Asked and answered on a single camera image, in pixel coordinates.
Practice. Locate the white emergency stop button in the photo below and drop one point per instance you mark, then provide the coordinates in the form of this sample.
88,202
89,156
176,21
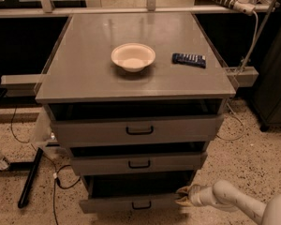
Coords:
243,6

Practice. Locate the black bar on floor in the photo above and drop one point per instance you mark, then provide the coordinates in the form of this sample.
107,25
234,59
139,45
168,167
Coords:
23,201

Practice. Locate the dark blue snack packet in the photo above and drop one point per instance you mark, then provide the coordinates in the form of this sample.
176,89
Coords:
193,60

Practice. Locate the dark cabinet at right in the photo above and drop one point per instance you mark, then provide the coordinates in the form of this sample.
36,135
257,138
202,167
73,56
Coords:
265,98

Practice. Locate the grey drawer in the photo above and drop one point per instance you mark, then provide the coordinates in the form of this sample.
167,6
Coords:
131,192
126,131
147,163

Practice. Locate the grey middle drawer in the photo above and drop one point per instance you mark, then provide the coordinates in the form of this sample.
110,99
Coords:
147,163

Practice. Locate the grey drawer cabinet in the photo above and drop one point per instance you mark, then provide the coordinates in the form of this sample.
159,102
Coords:
83,83

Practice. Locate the grey top drawer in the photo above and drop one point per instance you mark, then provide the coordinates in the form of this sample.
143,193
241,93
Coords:
126,131

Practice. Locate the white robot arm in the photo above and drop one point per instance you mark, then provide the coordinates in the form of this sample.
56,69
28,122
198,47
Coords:
224,196

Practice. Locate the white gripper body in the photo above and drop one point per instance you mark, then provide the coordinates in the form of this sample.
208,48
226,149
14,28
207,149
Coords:
196,195

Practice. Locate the grey bottom drawer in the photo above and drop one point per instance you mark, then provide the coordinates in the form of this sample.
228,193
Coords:
131,192

